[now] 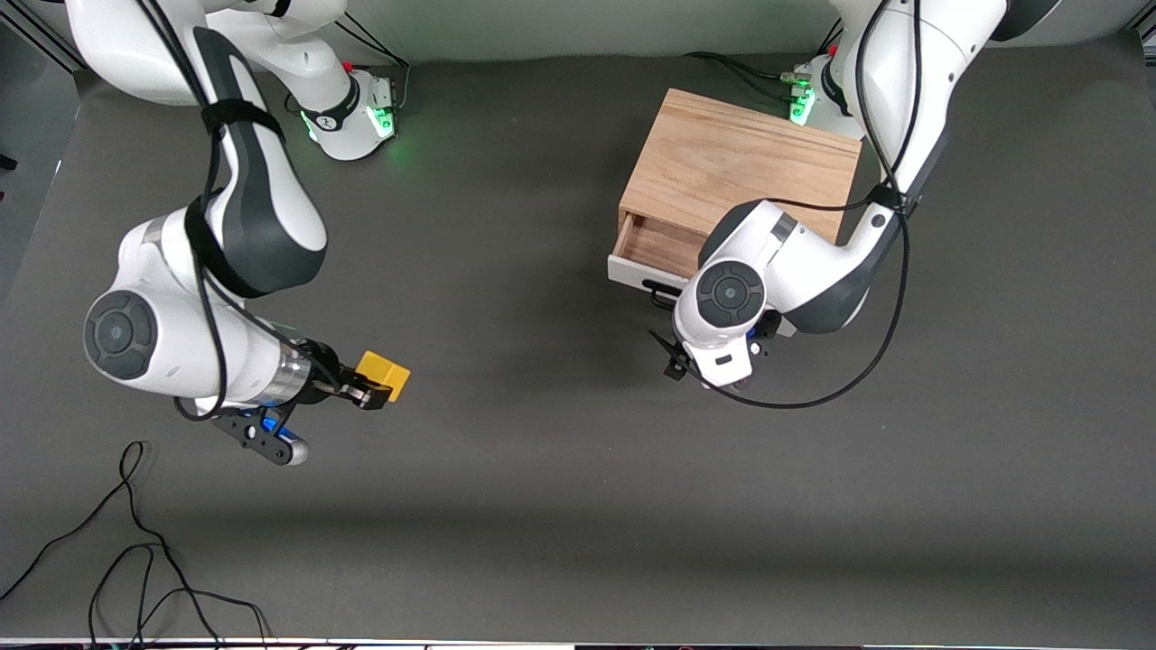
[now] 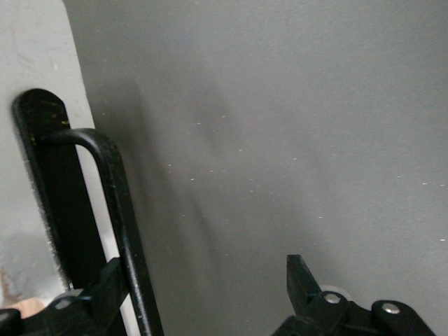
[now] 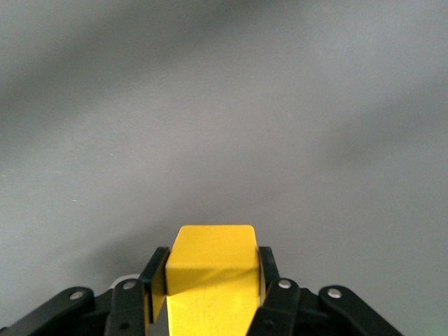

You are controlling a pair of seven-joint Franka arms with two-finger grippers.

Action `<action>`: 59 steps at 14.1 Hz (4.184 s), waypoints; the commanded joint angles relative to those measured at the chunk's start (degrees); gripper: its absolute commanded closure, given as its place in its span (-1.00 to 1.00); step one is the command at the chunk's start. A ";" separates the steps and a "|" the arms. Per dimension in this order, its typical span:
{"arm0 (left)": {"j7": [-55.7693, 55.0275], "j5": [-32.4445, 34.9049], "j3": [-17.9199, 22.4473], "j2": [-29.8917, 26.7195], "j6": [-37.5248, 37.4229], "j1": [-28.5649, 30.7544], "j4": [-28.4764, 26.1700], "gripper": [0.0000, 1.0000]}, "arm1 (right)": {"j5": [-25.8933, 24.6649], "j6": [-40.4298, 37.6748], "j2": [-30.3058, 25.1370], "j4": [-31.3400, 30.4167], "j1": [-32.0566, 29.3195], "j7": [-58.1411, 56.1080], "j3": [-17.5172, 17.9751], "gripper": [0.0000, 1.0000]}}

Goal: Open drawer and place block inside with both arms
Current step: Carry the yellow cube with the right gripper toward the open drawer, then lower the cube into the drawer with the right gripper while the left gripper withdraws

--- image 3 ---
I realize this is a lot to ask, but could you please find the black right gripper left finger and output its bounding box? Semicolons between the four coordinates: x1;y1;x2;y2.
0;246;172;336

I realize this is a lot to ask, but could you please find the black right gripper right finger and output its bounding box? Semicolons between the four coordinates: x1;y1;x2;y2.
247;246;403;336

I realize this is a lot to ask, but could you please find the yellow cube block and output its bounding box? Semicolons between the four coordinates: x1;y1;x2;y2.
151;224;263;336

